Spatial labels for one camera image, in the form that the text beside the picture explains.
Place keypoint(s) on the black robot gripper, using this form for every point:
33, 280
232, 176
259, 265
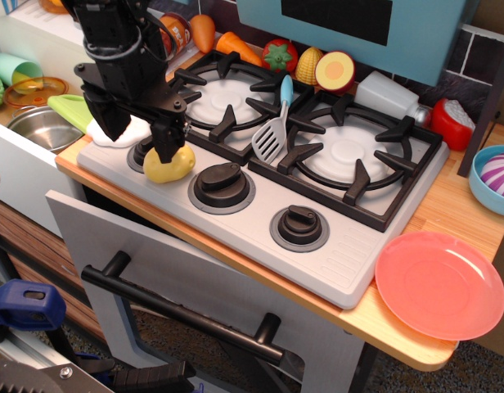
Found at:
123, 81

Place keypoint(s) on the yellow toy potato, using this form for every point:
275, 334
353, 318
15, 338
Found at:
180, 166

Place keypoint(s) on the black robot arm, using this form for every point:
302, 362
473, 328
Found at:
106, 23

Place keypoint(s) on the pink plastic plate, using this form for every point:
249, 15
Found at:
440, 286

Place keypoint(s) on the white toy fried egg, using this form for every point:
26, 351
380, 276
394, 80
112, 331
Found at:
137, 130

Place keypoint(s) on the green cutting board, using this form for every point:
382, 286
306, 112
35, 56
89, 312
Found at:
73, 109

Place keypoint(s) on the silver metal pot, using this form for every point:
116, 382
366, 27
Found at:
44, 127

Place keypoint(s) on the black middle stove knob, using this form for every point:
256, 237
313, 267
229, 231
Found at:
222, 189

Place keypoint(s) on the toy bean can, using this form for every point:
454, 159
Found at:
176, 35

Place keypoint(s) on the orange toy carrot upright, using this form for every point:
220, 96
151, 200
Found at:
203, 32

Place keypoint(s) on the orange transparent pot lid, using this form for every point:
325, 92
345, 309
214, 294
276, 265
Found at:
34, 92

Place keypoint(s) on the grey oven door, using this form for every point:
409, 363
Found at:
320, 356

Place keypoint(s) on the orange toy carrot lying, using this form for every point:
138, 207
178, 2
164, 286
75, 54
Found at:
230, 42

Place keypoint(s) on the black left burner grate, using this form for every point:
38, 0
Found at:
228, 100

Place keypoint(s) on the black burner grate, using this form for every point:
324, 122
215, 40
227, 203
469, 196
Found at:
358, 162
228, 100

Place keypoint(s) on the mint green cup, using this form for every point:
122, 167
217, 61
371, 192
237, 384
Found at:
14, 69

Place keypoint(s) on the red toy strawberry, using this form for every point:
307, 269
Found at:
280, 54

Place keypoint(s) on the yellow toy corn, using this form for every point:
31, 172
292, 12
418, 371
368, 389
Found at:
306, 68

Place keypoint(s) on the grey toy stove top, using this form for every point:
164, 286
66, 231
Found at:
339, 272

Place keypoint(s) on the black right stove knob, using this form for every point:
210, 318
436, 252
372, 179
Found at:
299, 229

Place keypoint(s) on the halved toy peach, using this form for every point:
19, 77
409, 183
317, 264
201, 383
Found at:
335, 72

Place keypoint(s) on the blue clamp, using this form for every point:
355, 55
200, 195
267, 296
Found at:
30, 306

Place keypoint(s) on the white toy salt bottle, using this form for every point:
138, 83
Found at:
382, 94

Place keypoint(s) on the black right burner grate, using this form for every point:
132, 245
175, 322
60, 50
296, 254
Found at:
358, 162

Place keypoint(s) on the teal toy range hood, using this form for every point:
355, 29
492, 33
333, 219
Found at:
411, 39

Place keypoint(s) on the red toy cheese wedge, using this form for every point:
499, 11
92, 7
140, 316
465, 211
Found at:
450, 120

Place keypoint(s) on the blue plastic bowl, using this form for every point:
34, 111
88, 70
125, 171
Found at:
482, 192

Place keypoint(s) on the purple toy onion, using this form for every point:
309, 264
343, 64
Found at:
492, 174

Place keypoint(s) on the grey spatula blue handle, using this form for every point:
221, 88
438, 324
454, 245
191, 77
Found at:
268, 141

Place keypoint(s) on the black oven door handle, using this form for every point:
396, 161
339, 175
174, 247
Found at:
260, 345

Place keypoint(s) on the metal bracket with screw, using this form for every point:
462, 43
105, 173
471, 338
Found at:
18, 377

